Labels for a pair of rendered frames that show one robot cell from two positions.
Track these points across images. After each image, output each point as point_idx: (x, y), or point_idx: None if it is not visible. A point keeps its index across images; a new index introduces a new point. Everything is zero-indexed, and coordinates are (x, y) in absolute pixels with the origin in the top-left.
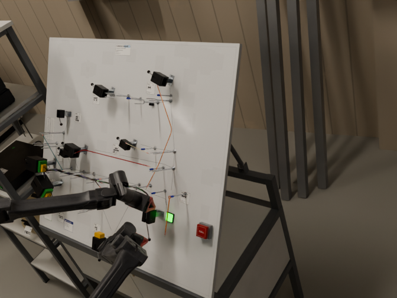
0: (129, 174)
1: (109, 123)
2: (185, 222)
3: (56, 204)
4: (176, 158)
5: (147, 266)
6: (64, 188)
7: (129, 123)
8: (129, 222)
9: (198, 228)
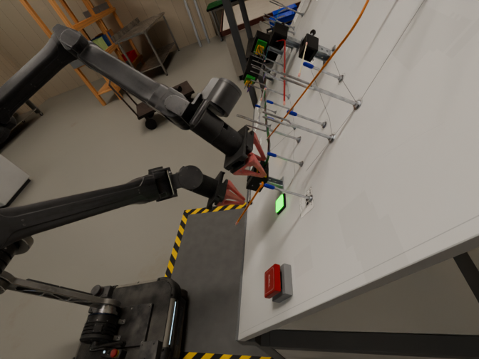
0: (299, 104)
1: (333, 6)
2: (283, 234)
3: (119, 77)
4: (348, 122)
5: (249, 221)
6: (272, 85)
7: (349, 11)
8: (199, 169)
9: (271, 270)
